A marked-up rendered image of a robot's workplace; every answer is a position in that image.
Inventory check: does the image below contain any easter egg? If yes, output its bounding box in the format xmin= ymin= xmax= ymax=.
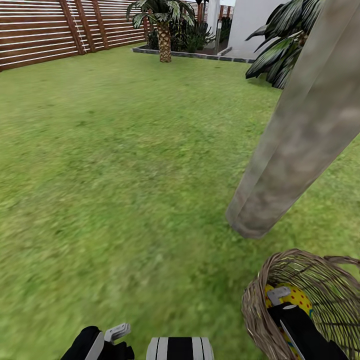
xmin=279 ymin=326 xmax=302 ymax=360
xmin=264 ymin=283 xmax=283 ymax=308
xmin=274 ymin=282 xmax=315 ymax=319

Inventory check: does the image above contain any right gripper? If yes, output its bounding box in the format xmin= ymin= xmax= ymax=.
xmin=267 ymin=301 xmax=292 ymax=328

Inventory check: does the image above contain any wicker basket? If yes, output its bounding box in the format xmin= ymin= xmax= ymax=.
xmin=241 ymin=248 xmax=360 ymax=360

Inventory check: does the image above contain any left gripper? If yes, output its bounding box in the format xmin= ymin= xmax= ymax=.
xmin=106 ymin=341 xmax=135 ymax=360

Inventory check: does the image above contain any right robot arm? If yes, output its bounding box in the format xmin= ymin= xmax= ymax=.
xmin=267 ymin=286 xmax=350 ymax=360

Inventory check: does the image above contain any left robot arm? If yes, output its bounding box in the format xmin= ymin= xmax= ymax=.
xmin=60 ymin=323 xmax=135 ymax=360

